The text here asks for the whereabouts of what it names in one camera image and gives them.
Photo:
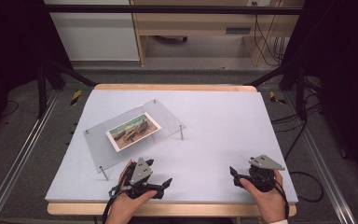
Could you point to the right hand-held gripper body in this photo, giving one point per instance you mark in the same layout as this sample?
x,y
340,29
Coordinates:
x,y
262,177

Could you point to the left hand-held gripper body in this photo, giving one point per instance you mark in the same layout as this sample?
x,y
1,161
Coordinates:
x,y
140,174

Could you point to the white-bordered colour photo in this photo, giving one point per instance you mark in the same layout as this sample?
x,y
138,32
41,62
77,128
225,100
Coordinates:
x,y
133,132

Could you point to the clear acrylic photo frame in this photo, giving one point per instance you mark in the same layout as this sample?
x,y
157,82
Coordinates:
x,y
167,119

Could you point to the person's right hand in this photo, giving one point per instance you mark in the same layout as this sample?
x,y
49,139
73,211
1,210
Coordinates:
x,y
272,203

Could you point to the person's left hand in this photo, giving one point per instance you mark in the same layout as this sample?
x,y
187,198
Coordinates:
x,y
129,205

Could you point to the wooden table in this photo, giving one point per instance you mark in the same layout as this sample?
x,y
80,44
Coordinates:
x,y
174,210

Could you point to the yellow and black tape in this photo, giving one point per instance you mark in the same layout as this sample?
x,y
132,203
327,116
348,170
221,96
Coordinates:
x,y
75,97
273,97

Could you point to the black metal stand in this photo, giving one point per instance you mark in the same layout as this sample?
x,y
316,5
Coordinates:
x,y
42,93
300,93

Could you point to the black object under desk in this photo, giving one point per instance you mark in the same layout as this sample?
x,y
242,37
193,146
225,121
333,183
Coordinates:
x,y
172,39

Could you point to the white cabinet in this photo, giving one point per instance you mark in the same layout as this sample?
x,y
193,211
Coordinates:
x,y
96,37

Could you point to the black curtain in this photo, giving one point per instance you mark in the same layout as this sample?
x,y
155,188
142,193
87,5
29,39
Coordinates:
x,y
9,46
345,62

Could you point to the light wooden desk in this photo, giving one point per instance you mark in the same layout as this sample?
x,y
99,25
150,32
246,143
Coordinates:
x,y
199,21

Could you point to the black horizontal metal bar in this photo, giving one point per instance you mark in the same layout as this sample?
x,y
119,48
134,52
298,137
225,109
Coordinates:
x,y
167,9

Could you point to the aluminium floor rail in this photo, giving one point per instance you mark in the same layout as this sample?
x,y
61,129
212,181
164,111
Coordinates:
x,y
323,168
21,149

